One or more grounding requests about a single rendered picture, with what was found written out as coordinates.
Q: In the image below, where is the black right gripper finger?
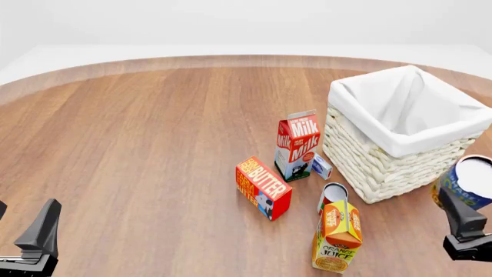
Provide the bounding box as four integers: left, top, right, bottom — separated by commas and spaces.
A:
439, 189, 487, 243

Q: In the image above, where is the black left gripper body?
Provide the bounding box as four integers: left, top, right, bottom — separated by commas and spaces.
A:
0, 253, 59, 277

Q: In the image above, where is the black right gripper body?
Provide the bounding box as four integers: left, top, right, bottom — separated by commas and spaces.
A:
442, 229, 492, 262

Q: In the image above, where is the blue and yellow soup tin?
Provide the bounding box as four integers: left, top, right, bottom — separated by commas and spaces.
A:
430, 155, 492, 211

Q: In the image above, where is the white woven basket, cloth liner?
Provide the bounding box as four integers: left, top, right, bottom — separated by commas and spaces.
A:
321, 65, 492, 205

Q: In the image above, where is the orange juice carton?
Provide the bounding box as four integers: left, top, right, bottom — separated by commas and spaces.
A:
311, 201, 364, 275

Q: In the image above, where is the red tin with white lid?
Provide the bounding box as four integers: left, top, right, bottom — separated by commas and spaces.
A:
317, 182, 350, 216

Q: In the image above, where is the small blue and white box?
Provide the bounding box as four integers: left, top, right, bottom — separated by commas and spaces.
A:
311, 152, 334, 181

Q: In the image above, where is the red and white milk carton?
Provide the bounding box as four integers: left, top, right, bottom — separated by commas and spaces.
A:
274, 108, 321, 183

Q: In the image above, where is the red and yellow butter box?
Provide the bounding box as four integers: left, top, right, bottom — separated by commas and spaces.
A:
235, 155, 293, 222

